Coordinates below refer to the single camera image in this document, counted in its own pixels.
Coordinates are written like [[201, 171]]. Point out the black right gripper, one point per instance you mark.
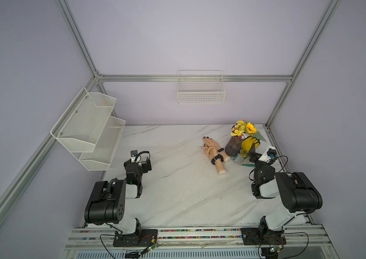
[[255, 157]]

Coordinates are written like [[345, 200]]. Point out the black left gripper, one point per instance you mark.
[[145, 168]]

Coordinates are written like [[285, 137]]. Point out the white patterned fitness band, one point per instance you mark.
[[220, 150]]

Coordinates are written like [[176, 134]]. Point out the mannequin hand with white band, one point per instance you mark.
[[209, 142]]

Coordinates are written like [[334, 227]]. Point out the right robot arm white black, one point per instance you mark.
[[298, 195]]

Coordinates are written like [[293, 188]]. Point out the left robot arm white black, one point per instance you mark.
[[106, 204]]

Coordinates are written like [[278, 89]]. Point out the green grey work glove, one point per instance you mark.
[[243, 161]]

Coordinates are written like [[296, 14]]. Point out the yellow work glove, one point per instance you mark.
[[249, 146]]

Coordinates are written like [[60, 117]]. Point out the yellow artificial flower bouquet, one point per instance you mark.
[[244, 129]]

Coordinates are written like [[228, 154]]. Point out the white two-tier mesh shelf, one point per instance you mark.
[[89, 130]]

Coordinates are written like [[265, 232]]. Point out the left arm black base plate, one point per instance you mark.
[[141, 238]]

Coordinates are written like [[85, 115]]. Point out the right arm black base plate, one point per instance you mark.
[[255, 236]]

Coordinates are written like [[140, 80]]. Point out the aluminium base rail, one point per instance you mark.
[[215, 242]]

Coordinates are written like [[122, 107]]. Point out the white wire wall basket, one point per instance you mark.
[[201, 87]]

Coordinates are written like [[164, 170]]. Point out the aluminium frame profiles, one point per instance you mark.
[[32, 167]]

